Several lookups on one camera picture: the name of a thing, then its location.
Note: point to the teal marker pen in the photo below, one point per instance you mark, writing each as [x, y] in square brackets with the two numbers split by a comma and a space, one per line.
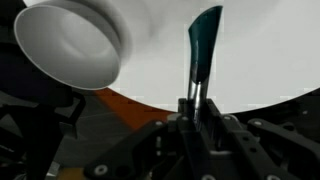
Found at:
[202, 35]

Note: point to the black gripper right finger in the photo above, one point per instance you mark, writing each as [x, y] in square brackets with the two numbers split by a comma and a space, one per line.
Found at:
[279, 142]

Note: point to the grey bowl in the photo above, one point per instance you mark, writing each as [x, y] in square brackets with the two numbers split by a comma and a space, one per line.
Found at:
[80, 43]

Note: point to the round white table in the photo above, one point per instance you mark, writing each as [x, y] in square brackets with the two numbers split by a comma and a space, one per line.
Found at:
[266, 52]

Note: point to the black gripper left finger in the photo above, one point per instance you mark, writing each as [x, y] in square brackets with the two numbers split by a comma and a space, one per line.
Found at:
[172, 150]

